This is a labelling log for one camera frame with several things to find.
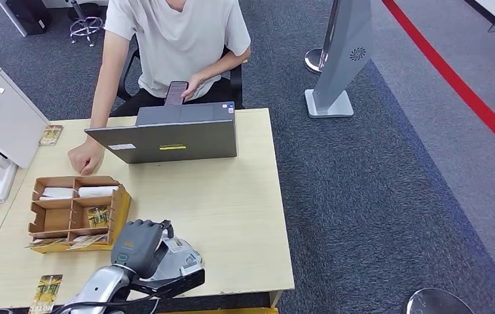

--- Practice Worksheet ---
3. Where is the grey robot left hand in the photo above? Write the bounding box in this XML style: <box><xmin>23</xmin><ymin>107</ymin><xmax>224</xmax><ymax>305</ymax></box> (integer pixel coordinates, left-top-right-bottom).
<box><xmin>111</xmin><ymin>219</ymin><xmax>175</xmax><ymax>281</ymax></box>

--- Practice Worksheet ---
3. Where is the person's left hand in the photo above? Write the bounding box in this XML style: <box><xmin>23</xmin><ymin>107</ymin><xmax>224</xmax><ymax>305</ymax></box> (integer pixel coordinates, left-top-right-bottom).
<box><xmin>181</xmin><ymin>71</ymin><xmax>207</xmax><ymax>103</ymax></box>

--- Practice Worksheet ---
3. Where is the person's right hand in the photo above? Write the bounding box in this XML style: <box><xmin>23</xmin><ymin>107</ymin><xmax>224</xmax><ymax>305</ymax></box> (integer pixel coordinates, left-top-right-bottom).
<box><xmin>67</xmin><ymin>137</ymin><xmax>106</xmax><ymax>177</ymax></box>

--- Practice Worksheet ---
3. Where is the black smartphone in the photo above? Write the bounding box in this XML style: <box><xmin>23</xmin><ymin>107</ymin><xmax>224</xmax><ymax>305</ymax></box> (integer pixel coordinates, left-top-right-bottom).
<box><xmin>164</xmin><ymin>80</ymin><xmax>190</xmax><ymax>107</ymax></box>

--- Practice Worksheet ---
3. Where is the wooden card organizer tray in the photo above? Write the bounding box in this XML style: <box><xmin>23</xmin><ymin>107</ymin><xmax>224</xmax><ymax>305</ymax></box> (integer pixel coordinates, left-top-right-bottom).
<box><xmin>27</xmin><ymin>175</ymin><xmax>132</xmax><ymax>255</ymax></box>

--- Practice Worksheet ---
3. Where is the white card stack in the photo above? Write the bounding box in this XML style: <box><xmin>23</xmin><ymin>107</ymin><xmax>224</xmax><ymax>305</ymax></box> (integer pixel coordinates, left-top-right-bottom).
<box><xmin>39</xmin><ymin>187</ymin><xmax>75</xmax><ymax>201</ymax></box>
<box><xmin>77</xmin><ymin>186</ymin><xmax>120</xmax><ymax>199</ymax></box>

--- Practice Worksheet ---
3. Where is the person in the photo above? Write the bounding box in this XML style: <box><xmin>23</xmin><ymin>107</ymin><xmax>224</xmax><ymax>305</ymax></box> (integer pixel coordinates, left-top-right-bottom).
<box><xmin>67</xmin><ymin>0</ymin><xmax>252</xmax><ymax>177</ymax></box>

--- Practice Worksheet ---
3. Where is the grey card reader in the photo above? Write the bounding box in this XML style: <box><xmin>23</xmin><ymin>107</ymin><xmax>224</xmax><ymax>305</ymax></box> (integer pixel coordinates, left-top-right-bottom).
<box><xmin>154</xmin><ymin>235</ymin><xmax>204</xmax><ymax>278</ymax></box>

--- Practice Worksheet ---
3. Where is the black office chair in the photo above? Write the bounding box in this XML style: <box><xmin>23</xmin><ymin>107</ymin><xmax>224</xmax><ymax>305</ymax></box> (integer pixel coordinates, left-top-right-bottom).
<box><xmin>116</xmin><ymin>41</ymin><xmax>245</xmax><ymax>116</ymax></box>

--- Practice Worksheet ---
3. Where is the grey laptop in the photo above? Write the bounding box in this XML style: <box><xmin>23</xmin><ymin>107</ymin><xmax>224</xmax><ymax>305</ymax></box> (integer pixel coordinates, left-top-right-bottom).
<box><xmin>84</xmin><ymin>101</ymin><xmax>238</xmax><ymax>165</ymax></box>

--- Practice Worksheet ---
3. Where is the white cabinet box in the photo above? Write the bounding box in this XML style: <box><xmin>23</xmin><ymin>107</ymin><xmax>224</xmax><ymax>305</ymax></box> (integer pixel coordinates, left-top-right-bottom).
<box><xmin>0</xmin><ymin>64</ymin><xmax>50</xmax><ymax>170</ymax></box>

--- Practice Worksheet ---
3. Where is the yellow floor tape strip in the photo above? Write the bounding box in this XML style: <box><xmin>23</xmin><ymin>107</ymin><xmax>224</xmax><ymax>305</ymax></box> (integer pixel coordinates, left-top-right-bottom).
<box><xmin>160</xmin><ymin>307</ymin><xmax>280</xmax><ymax>314</ymax></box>

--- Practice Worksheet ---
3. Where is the black bag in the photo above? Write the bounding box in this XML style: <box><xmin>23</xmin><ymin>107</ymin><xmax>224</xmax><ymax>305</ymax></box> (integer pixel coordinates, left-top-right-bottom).
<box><xmin>4</xmin><ymin>0</ymin><xmax>52</xmax><ymax>37</ymax></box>

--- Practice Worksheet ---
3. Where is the grey kiosk stand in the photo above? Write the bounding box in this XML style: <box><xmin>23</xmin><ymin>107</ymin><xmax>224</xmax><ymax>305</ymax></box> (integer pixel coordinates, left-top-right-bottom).
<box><xmin>304</xmin><ymin>0</ymin><xmax>375</xmax><ymax>119</ymax></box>

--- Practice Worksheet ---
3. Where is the white furniture leg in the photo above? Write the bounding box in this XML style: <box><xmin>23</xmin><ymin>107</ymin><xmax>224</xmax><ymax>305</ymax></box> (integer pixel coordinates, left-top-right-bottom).
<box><xmin>0</xmin><ymin>0</ymin><xmax>28</xmax><ymax>38</ymax></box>

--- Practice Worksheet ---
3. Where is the red floor tape line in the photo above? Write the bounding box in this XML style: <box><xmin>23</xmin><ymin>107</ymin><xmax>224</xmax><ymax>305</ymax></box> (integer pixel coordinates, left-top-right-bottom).
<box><xmin>379</xmin><ymin>0</ymin><xmax>495</xmax><ymax>166</ymax></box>

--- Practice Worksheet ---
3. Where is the chrome round base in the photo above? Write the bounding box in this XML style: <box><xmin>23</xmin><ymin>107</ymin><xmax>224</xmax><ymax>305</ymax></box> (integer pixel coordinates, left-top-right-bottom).
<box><xmin>403</xmin><ymin>287</ymin><xmax>475</xmax><ymax>314</ymax></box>

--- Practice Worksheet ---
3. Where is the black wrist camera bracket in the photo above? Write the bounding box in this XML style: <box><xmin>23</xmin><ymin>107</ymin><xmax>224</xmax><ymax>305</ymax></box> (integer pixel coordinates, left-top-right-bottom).
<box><xmin>129</xmin><ymin>268</ymin><xmax>206</xmax><ymax>301</ymax></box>

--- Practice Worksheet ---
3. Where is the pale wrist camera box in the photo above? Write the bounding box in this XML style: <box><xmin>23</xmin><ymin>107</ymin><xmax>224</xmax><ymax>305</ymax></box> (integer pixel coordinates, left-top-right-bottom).
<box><xmin>177</xmin><ymin>262</ymin><xmax>206</xmax><ymax>281</ymax></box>

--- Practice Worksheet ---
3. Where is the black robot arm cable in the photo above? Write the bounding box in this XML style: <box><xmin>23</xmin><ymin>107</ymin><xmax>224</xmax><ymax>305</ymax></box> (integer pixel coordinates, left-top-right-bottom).
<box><xmin>50</xmin><ymin>294</ymin><xmax>162</xmax><ymax>314</ymax></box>

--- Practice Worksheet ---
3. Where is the chrome stanchion post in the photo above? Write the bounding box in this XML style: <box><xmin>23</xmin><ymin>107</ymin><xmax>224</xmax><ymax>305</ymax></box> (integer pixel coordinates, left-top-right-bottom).
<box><xmin>302</xmin><ymin>0</ymin><xmax>339</xmax><ymax>75</ymax></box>

